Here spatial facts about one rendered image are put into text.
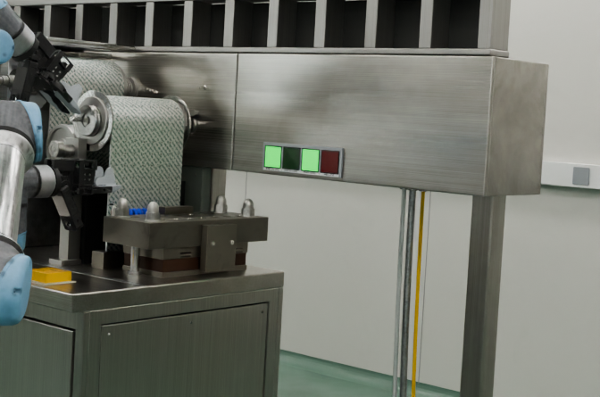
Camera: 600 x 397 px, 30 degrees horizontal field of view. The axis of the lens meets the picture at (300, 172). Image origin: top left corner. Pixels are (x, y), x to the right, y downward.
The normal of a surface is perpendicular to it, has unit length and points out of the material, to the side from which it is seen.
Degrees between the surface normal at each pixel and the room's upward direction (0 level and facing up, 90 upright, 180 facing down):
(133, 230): 90
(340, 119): 90
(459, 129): 90
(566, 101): 90
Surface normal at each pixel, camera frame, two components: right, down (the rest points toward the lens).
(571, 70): -0.65, 0.00
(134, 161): 0.76, 0.07
